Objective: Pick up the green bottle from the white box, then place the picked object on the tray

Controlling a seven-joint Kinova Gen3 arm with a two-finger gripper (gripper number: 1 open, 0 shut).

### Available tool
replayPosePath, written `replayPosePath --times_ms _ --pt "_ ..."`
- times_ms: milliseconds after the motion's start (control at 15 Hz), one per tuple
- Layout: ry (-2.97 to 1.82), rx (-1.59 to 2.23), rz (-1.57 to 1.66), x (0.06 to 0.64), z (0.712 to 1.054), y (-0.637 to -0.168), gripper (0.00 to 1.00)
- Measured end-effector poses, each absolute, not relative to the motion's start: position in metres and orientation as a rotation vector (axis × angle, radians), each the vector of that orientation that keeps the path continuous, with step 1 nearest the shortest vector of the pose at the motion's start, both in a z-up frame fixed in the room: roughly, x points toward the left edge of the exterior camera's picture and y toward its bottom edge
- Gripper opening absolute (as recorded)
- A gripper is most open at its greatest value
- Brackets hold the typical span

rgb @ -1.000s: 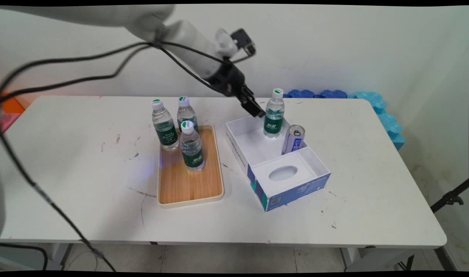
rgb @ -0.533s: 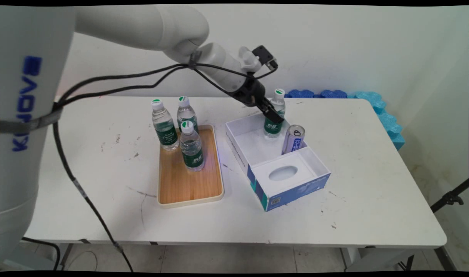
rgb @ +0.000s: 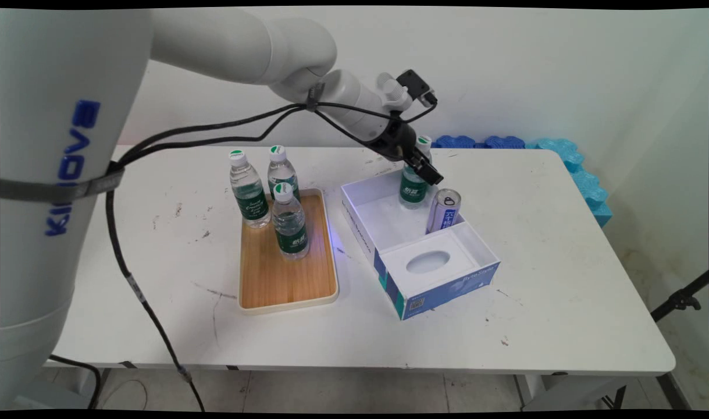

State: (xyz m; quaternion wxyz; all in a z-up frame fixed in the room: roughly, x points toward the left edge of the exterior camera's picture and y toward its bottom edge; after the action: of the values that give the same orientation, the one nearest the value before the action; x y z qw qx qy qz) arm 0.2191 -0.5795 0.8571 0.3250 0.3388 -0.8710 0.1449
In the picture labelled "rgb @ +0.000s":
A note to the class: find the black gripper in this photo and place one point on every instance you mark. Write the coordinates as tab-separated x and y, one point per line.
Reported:
394	139

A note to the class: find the water bottle green label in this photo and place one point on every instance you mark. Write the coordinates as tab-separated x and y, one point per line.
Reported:
413	192
291	230
282	171

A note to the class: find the water bottle text label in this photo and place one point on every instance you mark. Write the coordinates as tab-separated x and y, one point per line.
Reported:
249	195

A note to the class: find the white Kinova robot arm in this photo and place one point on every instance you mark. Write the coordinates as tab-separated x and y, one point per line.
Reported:
57	145

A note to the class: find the dark blue foam mat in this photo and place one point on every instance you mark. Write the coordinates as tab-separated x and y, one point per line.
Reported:
504	142
454	142

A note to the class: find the silver blue drink can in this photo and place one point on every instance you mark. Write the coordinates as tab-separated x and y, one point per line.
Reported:
444	212

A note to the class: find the white blue cardboard box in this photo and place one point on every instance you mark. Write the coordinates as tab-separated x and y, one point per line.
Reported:
430	262

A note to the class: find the light blue foam mat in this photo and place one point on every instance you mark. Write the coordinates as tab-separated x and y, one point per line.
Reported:
584	180

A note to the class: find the wooden tray cream rim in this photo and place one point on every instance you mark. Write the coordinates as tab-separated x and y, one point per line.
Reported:
287	279

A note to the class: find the black tripod leg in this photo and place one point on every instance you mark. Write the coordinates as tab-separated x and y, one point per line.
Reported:
680	301

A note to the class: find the black stand leg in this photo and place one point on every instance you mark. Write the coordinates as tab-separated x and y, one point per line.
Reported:
674	391

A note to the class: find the white table leg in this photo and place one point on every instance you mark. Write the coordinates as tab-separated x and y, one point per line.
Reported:
98	381

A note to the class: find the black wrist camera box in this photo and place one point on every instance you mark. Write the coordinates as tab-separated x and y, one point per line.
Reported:
415	86

